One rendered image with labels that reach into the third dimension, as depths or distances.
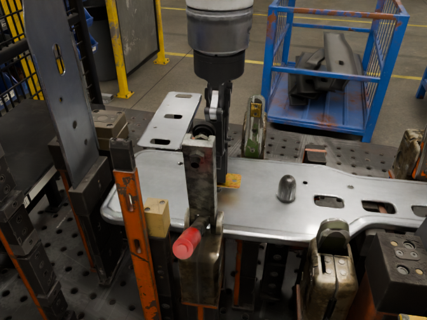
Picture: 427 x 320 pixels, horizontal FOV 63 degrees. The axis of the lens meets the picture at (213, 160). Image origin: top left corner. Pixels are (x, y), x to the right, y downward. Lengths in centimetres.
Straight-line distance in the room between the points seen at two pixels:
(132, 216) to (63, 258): 51
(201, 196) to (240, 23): 23
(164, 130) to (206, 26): 42
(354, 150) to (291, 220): 82
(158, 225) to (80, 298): 42
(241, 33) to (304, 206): 32
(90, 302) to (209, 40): 65
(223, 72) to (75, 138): 32
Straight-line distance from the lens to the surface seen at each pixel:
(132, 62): 354
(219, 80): 50
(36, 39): 60
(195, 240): 39
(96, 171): 74
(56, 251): 103
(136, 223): 52
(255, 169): 71
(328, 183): 71
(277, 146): 134
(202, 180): 43
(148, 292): 65
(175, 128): 85
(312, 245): 49
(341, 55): 299
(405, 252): 45
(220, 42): 48
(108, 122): 78
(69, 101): 67
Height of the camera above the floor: 143
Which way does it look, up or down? 36 degrees down
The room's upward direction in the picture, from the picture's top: straight up
